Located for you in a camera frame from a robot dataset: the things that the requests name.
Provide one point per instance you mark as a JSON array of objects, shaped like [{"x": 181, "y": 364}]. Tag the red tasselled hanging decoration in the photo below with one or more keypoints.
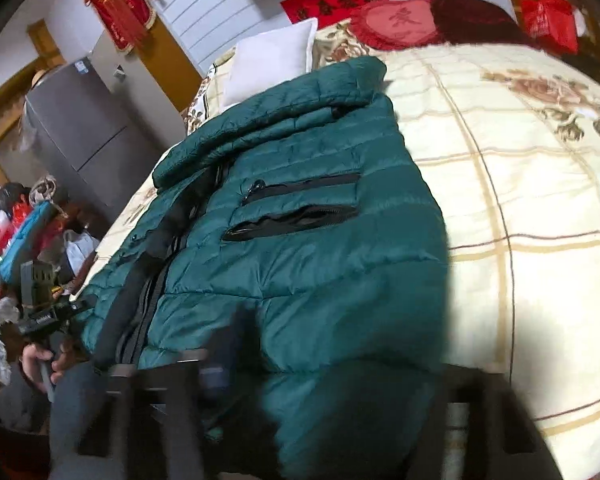
[{"x": 120, "y": 5}]

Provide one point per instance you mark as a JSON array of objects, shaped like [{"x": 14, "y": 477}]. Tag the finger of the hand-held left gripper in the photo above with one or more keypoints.
[{"x": 82, "y": 306}]

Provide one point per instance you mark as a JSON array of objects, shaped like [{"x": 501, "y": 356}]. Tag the floral checked bed sheet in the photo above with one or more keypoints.
[{"x": 530, "y": 210}]

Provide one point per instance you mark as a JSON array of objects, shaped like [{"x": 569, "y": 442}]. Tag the person's left hand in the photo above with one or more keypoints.
[{"x": 60, "y": 365}]

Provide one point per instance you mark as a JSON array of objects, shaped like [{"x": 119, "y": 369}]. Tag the green puffer jacket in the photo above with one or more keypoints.
[{"x": 305, "y": 260}]

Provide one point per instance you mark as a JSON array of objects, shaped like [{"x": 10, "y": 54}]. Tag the grey refrigerator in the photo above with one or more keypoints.
[{"x": 95, "y": 135}]

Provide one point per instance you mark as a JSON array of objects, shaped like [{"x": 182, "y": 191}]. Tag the blue bag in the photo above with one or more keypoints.
[{"x": 27, "y": 237}]

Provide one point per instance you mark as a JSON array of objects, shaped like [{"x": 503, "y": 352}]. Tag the dark red fringed cushion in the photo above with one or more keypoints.
[{"x": 480, "y": 20}]

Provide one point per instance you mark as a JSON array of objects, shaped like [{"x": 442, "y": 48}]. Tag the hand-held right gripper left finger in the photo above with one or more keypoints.
[{"x": 220, "y": 355}]

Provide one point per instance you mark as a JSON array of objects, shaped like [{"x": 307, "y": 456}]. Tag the white pillow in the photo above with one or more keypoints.
[{"x": 275, "y": 62}]

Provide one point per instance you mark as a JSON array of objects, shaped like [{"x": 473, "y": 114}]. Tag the person's left forearm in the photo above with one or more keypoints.
[{"x": 15, "y": 405}]

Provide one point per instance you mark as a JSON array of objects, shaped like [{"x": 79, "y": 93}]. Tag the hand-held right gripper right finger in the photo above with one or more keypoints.
[{"x": 460, "y": 410}]

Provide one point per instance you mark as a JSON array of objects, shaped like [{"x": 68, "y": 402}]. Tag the red heart-shaped cushion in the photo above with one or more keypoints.
[{"x": 397, "y": 25}]

